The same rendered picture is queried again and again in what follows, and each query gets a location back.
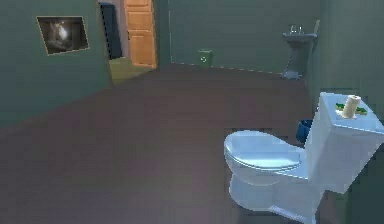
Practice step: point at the green recycling bin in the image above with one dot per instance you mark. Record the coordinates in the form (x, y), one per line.
(205, 58)

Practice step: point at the white toilet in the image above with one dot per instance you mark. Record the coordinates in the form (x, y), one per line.
(266, 156)

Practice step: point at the orange wooden room door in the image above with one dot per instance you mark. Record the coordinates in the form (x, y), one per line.
(140, 33)

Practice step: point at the blue bin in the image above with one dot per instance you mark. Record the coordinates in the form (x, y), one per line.
(303, 130)

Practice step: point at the black tall cabinet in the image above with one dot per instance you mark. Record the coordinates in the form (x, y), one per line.
(111, 31)

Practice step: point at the chrome sink tap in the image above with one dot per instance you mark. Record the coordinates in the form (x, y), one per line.
(296, 29)

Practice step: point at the framed dark picture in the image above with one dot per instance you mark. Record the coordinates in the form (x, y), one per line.
(63, 34)

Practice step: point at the beige toilet paper roll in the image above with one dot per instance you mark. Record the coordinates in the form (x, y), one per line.
(350, 106)

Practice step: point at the green cloth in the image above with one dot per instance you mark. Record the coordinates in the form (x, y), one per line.
(361, 110)

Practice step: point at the grey pedestal sink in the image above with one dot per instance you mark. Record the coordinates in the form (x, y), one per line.
(297, 50)

